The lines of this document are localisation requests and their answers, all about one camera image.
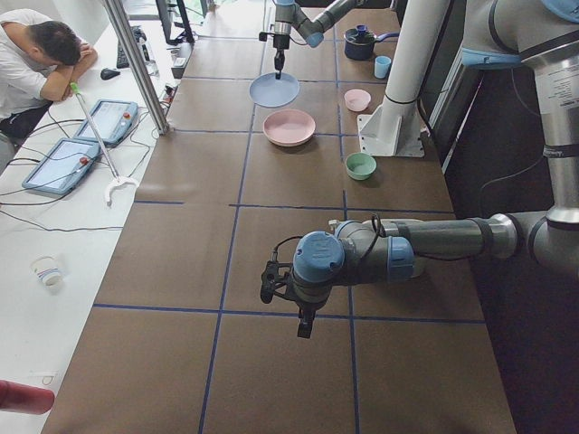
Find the red cylinder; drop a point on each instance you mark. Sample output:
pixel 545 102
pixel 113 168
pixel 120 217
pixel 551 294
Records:
pixel 22 398

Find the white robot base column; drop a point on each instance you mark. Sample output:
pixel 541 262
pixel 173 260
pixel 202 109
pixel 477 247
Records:
pixel 394 128

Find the green bowl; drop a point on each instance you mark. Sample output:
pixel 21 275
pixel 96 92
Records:
pixel 360 166

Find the black computer mouse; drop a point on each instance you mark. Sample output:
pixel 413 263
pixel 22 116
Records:
pixel 108 74

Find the light blue cup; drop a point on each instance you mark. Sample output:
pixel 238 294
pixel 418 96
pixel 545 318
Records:
pixel 382 66

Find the paper cup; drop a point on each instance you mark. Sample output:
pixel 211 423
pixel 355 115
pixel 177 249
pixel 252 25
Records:
pixel 47 271

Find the seated person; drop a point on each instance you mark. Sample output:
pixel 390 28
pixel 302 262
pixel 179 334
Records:
pixel 40 59

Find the dark blue pot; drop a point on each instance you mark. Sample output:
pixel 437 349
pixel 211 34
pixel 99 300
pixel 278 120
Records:
pixel 360 42

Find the pink bowl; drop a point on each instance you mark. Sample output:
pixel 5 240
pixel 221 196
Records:
pixel 357 100

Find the blue plate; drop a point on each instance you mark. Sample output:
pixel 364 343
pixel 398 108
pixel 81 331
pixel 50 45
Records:
pixel 268 91

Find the reacher grabber tool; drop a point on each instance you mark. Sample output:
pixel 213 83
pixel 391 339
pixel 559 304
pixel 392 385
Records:
pixel 118 180

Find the pink plate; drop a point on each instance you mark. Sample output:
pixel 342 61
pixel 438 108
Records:
pixel 289 127

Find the aluminium frame post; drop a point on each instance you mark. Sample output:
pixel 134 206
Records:
pixel 119 20

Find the teach pendant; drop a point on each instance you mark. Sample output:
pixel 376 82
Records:
pixel 63 167
pixel 114 119

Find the teach pendant far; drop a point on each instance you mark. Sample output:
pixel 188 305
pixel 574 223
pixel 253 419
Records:
pixel 114 119

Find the black keyboard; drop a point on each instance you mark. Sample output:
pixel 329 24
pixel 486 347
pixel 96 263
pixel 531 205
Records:
pixel 122 58

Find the teach pendant near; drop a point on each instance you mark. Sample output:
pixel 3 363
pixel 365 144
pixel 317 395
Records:
pixel 63 167

